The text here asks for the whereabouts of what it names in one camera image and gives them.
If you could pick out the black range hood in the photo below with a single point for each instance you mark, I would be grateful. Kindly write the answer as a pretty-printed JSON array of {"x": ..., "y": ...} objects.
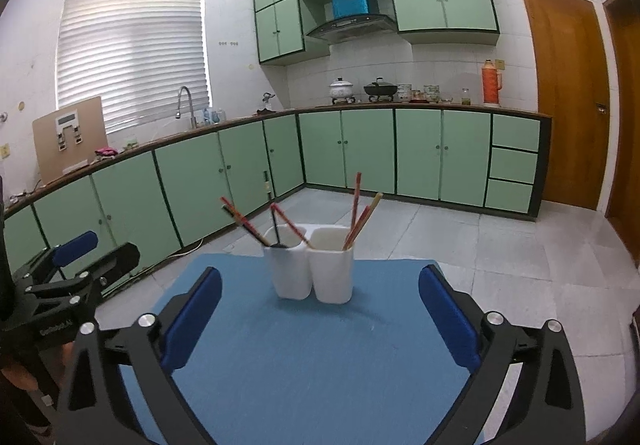
[{"x": 350, "y": 27}]

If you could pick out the black wok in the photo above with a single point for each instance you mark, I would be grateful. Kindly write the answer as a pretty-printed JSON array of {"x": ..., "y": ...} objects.
[{"x": 380, "y": 89}]

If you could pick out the dark chopstick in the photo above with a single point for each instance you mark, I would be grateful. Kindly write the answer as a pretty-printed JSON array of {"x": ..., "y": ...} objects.
[
  {"x": 229, "y": 212},
  {"x": 275, "y": 225}
]

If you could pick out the bottles by sink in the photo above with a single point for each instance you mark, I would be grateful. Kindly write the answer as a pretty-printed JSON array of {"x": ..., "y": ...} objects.
[{"x": 212, "y": 116}]

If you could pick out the steel faucet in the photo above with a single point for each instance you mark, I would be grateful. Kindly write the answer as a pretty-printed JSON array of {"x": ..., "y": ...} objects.
[{"x": 184, "y": 92}]

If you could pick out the red cloth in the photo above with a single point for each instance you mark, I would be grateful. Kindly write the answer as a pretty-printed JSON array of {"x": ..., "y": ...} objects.
[{"x": 106, "y": 152}]

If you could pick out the red floral chopstick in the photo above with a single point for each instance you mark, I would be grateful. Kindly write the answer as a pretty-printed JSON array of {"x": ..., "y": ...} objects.
[
  {"x": 242, "y": 220},
  {"x": 290, "y": 224}
]

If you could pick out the green base cabinets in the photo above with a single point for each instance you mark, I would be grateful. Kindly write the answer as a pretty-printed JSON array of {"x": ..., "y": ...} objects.
[{"x": 415, "y": 150}]

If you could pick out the white cooking pot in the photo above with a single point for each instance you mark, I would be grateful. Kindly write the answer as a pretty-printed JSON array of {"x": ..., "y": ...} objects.
[{"x": 341, "y": 90}]

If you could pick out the gas stove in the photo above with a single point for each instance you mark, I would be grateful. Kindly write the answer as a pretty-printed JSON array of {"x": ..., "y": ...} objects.
[{"x": 362, "y": 100}]

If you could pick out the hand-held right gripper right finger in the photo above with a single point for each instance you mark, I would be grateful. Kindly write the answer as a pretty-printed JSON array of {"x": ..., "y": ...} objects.
[{"x": 447, "y": 315}]

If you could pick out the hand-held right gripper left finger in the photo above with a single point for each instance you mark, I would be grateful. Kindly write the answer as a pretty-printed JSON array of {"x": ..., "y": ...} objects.
[{"x": 192, "y": 320}]

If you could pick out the cardboard box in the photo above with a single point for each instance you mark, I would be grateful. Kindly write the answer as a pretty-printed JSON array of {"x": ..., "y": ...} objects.
[{"x": 45, "y": 160}]

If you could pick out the white double utensil holder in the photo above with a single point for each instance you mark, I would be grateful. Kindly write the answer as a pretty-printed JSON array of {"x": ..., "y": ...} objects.
[{"x": 330, "y": 275}]

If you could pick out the stack of bowls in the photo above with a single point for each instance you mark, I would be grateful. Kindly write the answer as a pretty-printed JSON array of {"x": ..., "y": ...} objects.
[{"x": 405, "y": 93}]

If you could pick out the blue tablecloth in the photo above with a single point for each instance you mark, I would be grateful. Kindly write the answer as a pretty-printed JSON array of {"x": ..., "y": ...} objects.
[{"x": 310, "y": 365}]

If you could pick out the white window blinds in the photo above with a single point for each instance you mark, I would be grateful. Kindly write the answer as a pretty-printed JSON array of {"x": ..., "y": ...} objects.
[{"x": 130, "y": 55}]

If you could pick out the white clip device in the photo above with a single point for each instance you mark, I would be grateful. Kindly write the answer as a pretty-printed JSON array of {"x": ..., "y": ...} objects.
[{"x": 69, "y": 130}]

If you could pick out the red striped chopstick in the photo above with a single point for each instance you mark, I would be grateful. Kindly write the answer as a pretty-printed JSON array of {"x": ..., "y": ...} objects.
[
  {"x": 355, "y": 200},
  {"x": 353, "y": 231}
]

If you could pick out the person's left hand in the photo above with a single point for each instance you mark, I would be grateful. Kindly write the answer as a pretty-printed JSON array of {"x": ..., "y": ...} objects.
[{"x": 17, "y": 375}]

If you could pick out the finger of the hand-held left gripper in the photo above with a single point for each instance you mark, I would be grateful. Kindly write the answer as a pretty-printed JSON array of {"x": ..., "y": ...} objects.
[
  {"x": 120, "y": 260},
  {"x": 75, "y": 247}
]

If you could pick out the blue box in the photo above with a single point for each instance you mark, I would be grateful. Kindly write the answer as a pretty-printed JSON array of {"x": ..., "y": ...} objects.
[{"x": 353, "y": 1}]

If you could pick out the food containers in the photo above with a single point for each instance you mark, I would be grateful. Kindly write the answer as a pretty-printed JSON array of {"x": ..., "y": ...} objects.
[{"x": 432, "y": 93}]

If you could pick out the orange thermos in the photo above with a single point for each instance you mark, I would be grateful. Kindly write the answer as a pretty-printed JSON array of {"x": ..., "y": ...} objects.
[{"x": 491, "y": 85}]

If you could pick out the glass jar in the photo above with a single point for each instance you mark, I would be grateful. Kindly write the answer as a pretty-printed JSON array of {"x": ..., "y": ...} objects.
[{"x": 466, "y": 97}]

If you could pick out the plain wooden chopstick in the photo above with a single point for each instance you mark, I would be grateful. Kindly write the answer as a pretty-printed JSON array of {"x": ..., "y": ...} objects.
[{"x": 376, "y": 200}]

